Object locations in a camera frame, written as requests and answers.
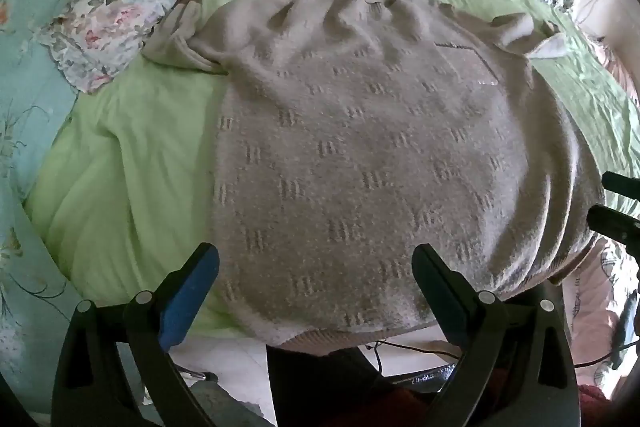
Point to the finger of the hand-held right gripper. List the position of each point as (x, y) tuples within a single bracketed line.
[(622, 187), (615, 227)]

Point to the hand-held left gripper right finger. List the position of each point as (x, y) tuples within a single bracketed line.
[(442, 302)]

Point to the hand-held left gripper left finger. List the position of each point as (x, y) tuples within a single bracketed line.
[(185, 302)]

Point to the beige knitted sweater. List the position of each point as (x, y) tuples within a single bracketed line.
[(375, 147)]

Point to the pink printed cloth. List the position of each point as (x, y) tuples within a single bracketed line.
[(590, 307)]

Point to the dark pants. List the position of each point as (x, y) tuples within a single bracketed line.
[(310, 382)]

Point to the light green bed sheet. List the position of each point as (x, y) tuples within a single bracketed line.
[(140, 157)]

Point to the teal floral bedsheet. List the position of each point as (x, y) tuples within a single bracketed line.
[(30, 82)]

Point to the pastel floral pillow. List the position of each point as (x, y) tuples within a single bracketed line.
[(115, 17)]

